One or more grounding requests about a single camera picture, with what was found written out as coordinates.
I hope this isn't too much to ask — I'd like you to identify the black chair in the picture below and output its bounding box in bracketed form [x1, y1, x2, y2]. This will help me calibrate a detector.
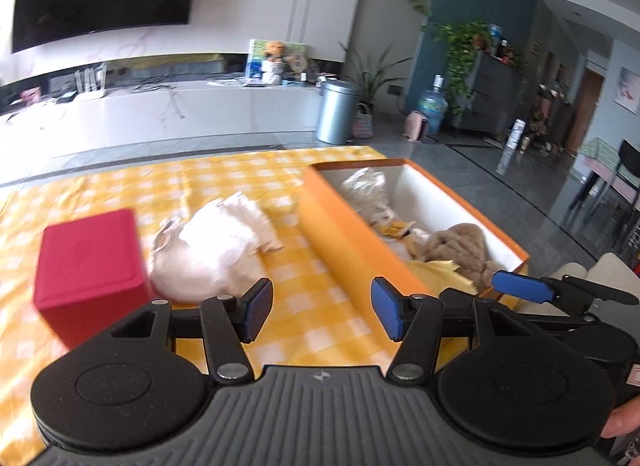
[567, 140, 640, 247]

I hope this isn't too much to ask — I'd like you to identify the green photo canvas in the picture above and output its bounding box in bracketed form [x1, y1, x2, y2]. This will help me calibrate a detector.
[246, 39, 307, 82]

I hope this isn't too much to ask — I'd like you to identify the grey cabinet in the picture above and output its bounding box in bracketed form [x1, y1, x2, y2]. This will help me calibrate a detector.
[462, 50, 521, 137]

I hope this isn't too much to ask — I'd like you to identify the woven basket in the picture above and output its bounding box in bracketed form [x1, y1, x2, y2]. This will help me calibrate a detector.
[351, 103, 376, 141]

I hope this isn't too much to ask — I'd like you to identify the orange box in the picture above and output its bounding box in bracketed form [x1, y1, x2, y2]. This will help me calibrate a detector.
[298, 158, 530, 311]

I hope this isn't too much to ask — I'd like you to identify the leafy plant on cabinet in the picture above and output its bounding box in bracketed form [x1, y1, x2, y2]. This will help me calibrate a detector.
[425, 20, 496, 117]

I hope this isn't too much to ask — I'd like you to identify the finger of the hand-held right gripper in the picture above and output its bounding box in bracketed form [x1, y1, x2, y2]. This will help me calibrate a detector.
[491, 270, 640, 305]
[517, 312, 602, 334]

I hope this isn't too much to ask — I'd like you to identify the green checked table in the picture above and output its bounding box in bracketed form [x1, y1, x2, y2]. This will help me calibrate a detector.
[577, 137, 621, 181]

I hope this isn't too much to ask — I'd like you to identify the grey trash can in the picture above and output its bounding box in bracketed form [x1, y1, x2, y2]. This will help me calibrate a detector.
[315, 78, 362, 145]

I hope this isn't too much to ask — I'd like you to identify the white cylinder stand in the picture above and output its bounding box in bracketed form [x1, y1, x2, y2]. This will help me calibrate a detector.
[497, 118, 525, 174]

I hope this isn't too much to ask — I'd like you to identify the pale yellow paper wrapper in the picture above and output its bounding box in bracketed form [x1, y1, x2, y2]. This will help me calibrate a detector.
[410, 258, 479, 295]

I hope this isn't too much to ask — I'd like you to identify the long-leaf potted plant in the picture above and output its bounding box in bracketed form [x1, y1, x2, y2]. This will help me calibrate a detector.
[340, 43, 407, 117]

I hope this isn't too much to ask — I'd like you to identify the framed wall picture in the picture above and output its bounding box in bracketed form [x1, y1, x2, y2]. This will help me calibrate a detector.
[614, 66, 640, 114]

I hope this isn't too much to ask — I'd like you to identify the red box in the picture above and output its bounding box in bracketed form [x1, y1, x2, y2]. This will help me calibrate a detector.
[32, 209, 153, 351]

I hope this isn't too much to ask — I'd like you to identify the small pink appliance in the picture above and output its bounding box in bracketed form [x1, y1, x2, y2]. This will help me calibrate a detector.
[404, 112, 431, 141]

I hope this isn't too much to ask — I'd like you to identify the blue water bottle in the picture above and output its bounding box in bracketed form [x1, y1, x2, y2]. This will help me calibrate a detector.
[417, 74, 449, 135]

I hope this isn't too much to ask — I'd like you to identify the cream cushioned seat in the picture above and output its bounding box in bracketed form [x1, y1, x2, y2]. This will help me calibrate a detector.
[550, 252, 640, 317]

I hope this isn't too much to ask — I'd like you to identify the clear white bouquet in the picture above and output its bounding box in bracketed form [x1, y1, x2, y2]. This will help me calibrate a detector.
[340, 168, 388, 217]

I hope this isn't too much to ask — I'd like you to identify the small brown teddy bear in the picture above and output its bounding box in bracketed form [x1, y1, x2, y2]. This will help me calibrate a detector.
[263, 40, 287, 65]

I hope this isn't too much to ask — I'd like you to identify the brown plush toy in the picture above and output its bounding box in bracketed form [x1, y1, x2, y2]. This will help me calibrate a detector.
[422, 223, 501, 291]

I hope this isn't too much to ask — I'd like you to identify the person's right hand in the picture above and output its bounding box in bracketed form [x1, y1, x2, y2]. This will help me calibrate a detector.
[600, 393, 640, 442]

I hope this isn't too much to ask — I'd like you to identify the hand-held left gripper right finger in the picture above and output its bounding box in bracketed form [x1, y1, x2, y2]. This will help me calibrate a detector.
[370, 276, 533, 381]

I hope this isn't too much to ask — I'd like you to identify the yellow checked tablecloth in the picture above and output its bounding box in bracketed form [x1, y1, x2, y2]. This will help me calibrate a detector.
[0, 146, 451, 457]

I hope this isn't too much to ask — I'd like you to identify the white router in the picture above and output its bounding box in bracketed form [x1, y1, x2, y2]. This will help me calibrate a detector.
[74, 62, 109, 99]

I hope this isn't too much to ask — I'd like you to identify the white television console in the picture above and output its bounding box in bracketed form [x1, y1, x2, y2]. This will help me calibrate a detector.
[0, 78, 326, 157]

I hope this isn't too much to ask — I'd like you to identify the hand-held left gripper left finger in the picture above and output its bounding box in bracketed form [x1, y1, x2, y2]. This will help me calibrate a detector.
[111, 278, 275, 383]

